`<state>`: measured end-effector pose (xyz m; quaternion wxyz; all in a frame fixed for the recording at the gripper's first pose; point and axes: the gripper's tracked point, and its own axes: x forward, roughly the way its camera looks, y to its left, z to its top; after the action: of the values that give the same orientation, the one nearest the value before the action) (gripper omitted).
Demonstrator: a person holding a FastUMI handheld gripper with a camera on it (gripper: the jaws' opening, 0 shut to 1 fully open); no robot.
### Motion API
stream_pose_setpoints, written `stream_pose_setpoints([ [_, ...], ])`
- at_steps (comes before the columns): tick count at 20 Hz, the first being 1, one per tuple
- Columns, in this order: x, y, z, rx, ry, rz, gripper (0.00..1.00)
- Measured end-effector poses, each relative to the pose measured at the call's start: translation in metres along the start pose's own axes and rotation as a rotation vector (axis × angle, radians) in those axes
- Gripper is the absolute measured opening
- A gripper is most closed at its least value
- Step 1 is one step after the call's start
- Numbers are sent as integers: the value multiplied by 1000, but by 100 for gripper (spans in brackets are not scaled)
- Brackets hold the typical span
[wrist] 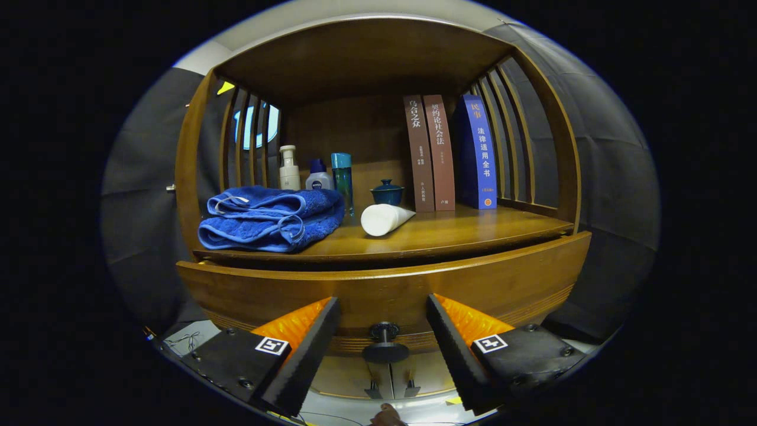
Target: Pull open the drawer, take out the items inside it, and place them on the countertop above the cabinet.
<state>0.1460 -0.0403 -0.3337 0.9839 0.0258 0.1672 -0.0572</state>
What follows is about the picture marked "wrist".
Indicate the blue lidded ceramic bowl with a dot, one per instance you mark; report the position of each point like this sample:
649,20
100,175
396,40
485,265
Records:
387,194

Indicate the wooden cabinet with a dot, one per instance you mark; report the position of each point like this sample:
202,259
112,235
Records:
366,59

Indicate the wooden cabinet door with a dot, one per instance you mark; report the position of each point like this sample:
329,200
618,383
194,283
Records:
426,373
349,376

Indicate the reddish brown book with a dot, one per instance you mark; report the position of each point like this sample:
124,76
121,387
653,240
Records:
440,154

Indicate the white bottle with blue cap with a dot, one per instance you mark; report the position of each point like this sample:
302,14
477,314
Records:
319,180

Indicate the black drawer knob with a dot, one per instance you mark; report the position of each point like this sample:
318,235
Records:
385,353

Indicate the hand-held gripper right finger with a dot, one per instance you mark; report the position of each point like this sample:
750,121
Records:
455,364

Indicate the blue book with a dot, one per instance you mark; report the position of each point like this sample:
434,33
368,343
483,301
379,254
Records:
480,154

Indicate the clear teal bottle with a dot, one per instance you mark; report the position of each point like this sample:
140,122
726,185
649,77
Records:
342,177

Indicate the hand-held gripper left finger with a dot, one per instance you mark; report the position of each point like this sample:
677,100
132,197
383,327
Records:
307,364

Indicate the wooden countertop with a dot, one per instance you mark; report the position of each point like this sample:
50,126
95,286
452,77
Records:
461,228

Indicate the white and green tube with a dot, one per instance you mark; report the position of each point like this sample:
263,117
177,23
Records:
381,219

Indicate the wooden drawer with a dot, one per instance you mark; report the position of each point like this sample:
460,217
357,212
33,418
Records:
414,290

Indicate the white pump bottle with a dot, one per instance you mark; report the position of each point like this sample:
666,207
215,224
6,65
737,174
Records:
289,174

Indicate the dark brown book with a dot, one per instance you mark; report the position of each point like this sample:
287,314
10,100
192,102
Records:
420,154

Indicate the folded blue towel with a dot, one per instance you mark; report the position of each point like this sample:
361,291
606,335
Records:
266,222

